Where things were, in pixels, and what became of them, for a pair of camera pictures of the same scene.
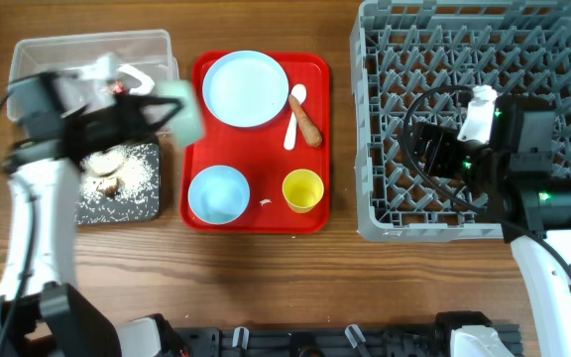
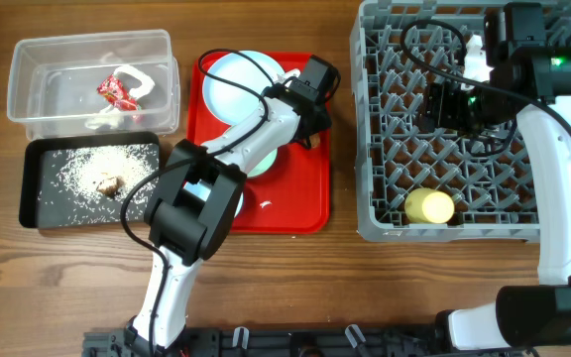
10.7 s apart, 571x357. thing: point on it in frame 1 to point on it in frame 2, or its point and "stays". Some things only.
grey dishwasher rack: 401,50 stays
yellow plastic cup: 302,189 to 429,206
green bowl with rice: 186,127 to 264,165
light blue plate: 245,88 stays
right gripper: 442,141 to 437,109
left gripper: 126,112 to 322,122
